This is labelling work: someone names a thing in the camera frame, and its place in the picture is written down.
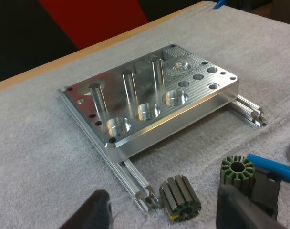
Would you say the flat black bracket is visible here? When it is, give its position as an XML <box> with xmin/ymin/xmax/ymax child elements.
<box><xmin>251</xmin><ymin>167</ymin><xmax>283</xmax><ymax>221</ymax></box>

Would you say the dark ribbed drum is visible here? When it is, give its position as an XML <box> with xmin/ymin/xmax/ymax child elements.
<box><xmin>158</xmin><ymin>175</ymin><xmax>202</xmax><ymax>224</ymax></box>

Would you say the dark green ribbed ring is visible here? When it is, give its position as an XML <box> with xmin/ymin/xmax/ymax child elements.
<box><xmin>219</xmin><ymin>154</ymin><xmax>256</xmax><ymax>193</ymax></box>

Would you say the blue clip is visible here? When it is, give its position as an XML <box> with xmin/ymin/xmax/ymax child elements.
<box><xmin>212</xmin><ymin>0</ymin><xmax>226</xmax><ymax>10</ymax></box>

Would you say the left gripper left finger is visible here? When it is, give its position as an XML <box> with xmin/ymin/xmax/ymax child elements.
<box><xmin>59</xmin><ymin>189</ymin><xmax>113</xmax><ymax>229</ymax></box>

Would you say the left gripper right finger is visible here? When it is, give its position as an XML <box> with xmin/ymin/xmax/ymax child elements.
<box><xmin>216</xmin><ymin>184</ymin><xmax>282</xmax><ymax>229</ymax></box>

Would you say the bright blue cylinder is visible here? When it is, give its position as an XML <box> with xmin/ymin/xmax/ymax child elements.
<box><xmin>246</xmin><ymin>153</ymin><xmax>290</xmax><ymax>184</ymax></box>

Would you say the metal plate on aluminium rails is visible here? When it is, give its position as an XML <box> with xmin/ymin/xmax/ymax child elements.
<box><xmin>56</xmin><ymin>43</ymin><xmax>269</xmax><ymax>213</ymax></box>

